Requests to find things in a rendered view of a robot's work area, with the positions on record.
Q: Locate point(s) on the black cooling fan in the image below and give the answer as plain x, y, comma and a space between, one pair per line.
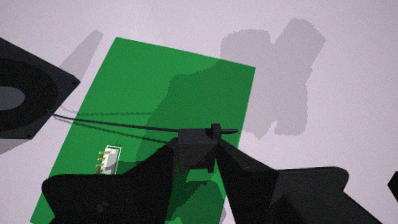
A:
29, 85

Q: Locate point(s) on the green circuit board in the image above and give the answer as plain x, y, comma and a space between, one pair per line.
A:
150, 85

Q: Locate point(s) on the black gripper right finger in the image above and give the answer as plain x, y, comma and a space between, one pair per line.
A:
254, 190

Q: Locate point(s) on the black fan cable with plug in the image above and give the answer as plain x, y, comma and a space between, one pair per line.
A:
197, 147

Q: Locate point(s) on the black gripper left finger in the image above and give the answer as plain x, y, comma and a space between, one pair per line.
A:
143, 193

